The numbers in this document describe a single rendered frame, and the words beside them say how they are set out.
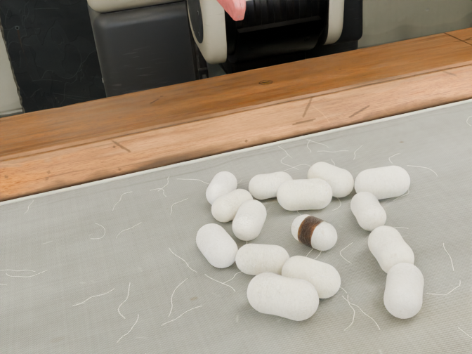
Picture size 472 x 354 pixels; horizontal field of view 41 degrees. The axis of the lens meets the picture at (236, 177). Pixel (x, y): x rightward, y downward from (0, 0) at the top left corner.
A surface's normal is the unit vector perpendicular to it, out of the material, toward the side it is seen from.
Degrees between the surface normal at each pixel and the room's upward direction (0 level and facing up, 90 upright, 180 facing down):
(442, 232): 0
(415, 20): 89
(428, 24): 89
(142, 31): 90
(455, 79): 45
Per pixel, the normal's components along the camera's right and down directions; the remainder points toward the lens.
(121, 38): 0.25, 0.45
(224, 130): 0.14, -0.30
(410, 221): -0.09, -0.87
